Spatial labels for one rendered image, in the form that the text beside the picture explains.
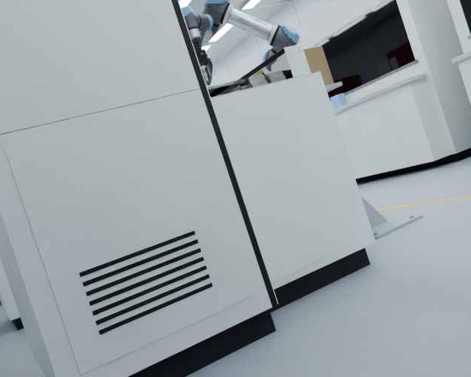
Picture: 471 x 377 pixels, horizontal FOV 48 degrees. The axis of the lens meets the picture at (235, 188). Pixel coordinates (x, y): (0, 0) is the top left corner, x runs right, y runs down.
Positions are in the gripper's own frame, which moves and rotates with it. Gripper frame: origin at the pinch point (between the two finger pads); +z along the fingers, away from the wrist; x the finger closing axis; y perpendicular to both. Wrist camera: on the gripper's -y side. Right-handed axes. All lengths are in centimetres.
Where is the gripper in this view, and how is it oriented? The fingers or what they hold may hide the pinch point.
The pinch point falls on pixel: (208, 83)
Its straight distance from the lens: 251.0
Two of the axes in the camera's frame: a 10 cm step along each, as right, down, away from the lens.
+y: -0.5, 0.4, -10.0
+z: 3.1, 9.5, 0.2
